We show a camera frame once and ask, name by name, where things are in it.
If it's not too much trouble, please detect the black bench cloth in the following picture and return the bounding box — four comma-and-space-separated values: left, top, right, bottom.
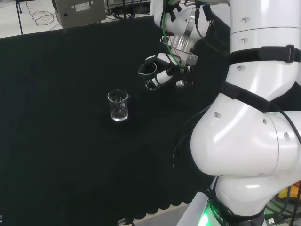
0, 14, 232, 226

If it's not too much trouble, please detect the clear glass beaker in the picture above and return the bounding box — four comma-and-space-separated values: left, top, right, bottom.
107, 89, 130, 122
137, 61, 161, 91

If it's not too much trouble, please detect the grey metal equipment box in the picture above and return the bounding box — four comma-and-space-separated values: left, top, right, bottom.
51, 0, 107, 33

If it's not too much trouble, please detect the thin grey floor cable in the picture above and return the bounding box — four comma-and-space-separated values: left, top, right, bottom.
22, 0, 57, 26

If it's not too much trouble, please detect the yellow stop button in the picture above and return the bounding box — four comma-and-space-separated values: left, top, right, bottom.
277, 180, 301, 203

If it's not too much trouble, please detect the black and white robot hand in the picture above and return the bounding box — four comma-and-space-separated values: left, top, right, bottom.
143, 53, 198, 88

